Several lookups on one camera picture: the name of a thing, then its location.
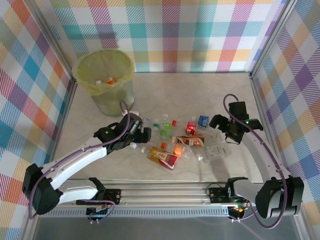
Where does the aluminium back rail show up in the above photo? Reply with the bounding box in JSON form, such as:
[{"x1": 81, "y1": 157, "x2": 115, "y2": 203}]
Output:
[{"x1": 134, "y1": 70, "x2": 252, "y2": 75}]

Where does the aluminium frame post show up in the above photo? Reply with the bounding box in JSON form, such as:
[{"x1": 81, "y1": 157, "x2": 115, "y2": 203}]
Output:
[
  {"x1": 27, "y1": 0, "x2": 77, "y2": 83},
  {"x1": 249, "y1": 0, "x2": 298, "y2": 78}
]

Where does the mesh waste bin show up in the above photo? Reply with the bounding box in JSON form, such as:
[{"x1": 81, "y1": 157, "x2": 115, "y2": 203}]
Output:
[{"x1": 71, "y1": 48, "x2": 136, "y2": 118}]

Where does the blue label water bottle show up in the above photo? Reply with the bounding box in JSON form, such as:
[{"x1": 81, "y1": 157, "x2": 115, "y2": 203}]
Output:
[{"x1": 190, "y1": 114, "x2": 211, "y2": 129}]

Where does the aluminium side rail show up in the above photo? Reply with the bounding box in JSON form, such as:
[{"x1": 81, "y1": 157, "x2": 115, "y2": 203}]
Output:
[
  {"x1": 21, "y1": 77, "x2": 80, "y2": 240},
  {"x1": 249, "y1": 73, "x2": 310, "y2": 240}
]

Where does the perforated cable duct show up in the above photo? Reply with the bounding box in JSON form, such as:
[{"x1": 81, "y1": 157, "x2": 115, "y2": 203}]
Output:
[{"x1": 37, "y1": 209, "x2": 231, "y2": 219}]

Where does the yellow bin liner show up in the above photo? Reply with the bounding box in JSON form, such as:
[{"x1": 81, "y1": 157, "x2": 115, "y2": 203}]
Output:
[{"x1": 71, "y1": 48, "x2": 136, "y2": 97}]

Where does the clear bottle green white label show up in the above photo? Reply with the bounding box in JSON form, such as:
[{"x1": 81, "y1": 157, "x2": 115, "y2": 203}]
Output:
[{"x1": 159, "y1": 113, "x2": 174, "y2": 141}]

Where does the amber drink bottle white cap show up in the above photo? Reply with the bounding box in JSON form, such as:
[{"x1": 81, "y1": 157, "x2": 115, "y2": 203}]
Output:
[{"x1": 140, "y1": 146, "x2": 180, "y2": 171}]

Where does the red label bottle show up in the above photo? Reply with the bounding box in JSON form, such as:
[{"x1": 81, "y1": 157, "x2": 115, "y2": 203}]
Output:
[{"x1": 185, "y1": 121, "x2": 200, "y2": 135}]

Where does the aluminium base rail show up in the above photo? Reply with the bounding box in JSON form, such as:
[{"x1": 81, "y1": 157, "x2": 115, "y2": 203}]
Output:
[{"x1": 56, "y1": 177, "x2": 258, "y2": 209}]

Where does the green controller board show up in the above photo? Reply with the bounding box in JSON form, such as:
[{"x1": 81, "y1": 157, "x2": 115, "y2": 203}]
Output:
[
  {"x1": 227, "y1": 203, "x2": 248, "y2": 221},
  {"x1": 85, "y1": 203, "x2": 112, "y2": 222}
]

